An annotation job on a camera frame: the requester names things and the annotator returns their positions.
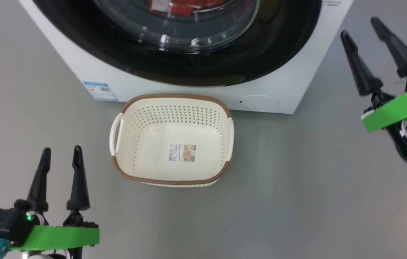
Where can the blue energy label sticker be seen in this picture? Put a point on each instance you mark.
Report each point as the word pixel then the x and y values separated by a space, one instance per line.
pixel 99 90

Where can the basket product label sticker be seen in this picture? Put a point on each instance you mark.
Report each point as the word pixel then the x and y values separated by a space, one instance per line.
pixel 181 153

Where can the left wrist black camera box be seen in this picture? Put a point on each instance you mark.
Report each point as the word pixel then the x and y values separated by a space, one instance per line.
pixel 7 225

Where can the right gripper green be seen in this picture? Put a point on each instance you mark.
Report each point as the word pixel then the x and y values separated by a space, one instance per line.
pixel 397 109

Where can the round white filter cover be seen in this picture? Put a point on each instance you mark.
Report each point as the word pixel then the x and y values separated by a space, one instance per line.
pixel 259 102

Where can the white front-load washing machine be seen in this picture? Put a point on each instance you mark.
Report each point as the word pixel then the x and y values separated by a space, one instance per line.
pixel 297 93

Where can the red garment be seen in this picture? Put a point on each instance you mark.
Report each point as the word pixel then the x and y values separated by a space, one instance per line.
pixel 196 6

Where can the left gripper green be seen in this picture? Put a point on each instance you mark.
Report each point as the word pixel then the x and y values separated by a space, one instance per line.
pixel 63 237

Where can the printed text notice sticker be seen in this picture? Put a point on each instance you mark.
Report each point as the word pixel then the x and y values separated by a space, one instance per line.
pixel 331 2

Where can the cream perforated laundry basket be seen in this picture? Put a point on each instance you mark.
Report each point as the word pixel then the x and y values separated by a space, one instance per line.
pixel 153 144

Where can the round dark glass washer door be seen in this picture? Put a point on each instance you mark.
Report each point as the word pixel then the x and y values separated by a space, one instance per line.
pixel 279 54

